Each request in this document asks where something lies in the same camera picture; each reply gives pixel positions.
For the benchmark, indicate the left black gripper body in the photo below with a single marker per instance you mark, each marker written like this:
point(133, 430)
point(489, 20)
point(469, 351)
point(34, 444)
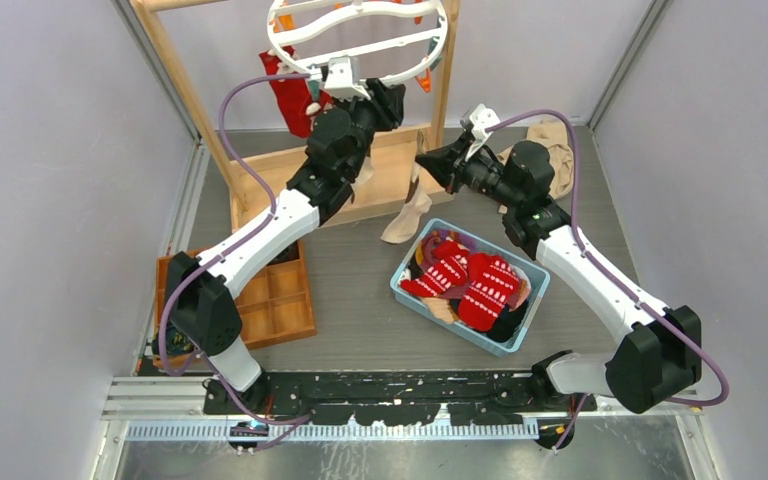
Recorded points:
point(382, 115)

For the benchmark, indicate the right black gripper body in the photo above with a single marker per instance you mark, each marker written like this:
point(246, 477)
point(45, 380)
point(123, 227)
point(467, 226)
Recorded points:
point(475, 171)

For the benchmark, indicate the red white patterned sock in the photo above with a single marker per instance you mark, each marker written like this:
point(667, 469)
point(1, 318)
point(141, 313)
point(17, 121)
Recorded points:
point(450, 270)

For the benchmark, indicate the beige brown striped sock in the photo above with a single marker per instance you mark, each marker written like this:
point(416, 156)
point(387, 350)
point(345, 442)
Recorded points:
point(365, 172)

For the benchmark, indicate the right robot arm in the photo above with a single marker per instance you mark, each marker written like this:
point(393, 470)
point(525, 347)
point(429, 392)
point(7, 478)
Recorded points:
point(656, 346)

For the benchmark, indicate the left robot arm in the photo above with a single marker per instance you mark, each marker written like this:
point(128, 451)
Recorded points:
point(201, 291)

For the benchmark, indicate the white round clip hanger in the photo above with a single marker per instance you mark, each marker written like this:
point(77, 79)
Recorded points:
point(391, 40)

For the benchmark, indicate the wooden hanger stand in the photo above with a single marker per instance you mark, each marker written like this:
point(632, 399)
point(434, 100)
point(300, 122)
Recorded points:
point(392, 152)

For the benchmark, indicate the orange clothes peg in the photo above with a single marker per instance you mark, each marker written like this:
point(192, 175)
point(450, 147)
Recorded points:
point(424, 80)

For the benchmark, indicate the beige cloth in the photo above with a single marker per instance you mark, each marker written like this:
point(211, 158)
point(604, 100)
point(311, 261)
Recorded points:
point(556, 159)

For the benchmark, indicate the blue plastic basket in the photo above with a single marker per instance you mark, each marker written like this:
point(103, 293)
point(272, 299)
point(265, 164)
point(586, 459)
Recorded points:
point(520, 317)

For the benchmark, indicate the wooden compartment tray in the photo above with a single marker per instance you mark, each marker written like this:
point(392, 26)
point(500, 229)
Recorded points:
point(275, 306)

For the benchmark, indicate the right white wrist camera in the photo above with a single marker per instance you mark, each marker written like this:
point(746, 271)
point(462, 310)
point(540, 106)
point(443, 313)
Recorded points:
point(477, 123)

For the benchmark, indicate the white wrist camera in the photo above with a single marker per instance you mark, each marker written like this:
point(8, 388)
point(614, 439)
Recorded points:
point(477, 123)
point(338, 79)

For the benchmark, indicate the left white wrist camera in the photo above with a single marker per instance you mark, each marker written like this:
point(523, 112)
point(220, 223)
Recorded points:
point(338, 79)

